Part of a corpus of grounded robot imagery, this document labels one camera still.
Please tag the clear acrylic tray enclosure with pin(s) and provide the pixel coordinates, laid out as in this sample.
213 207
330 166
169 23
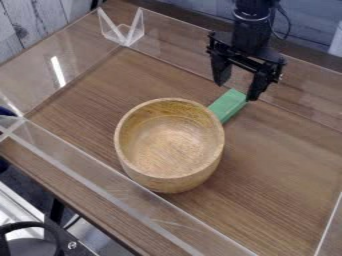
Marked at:
270 203

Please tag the black metal bracket with screw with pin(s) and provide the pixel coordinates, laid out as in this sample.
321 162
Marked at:
71 244

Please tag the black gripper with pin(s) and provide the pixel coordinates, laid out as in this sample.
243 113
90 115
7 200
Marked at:
246 50

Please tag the green rectangular block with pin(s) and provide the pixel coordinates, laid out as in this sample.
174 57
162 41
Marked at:
227 105

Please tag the brown wooden bowl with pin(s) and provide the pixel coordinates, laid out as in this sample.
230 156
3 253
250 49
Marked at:
169 142

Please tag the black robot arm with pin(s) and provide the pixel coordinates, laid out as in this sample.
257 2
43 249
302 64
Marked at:
253 6

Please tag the black table leg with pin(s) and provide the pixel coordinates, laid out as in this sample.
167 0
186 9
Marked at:
56 211

